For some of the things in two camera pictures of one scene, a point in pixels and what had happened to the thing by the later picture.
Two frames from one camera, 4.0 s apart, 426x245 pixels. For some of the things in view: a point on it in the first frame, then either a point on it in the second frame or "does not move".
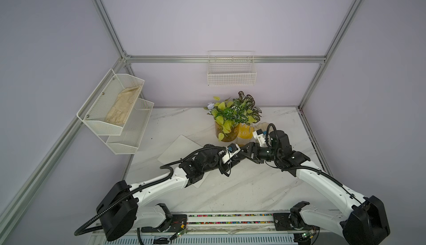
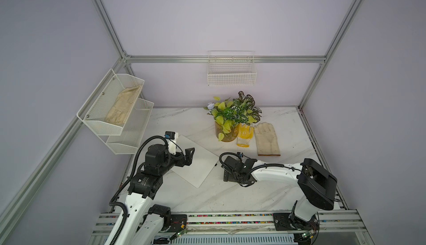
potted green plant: (229, 114) does not move
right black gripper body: (264, 153) -> (233, 177)
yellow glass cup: (244, 134) does not move
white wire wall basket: (231, 68) does not move
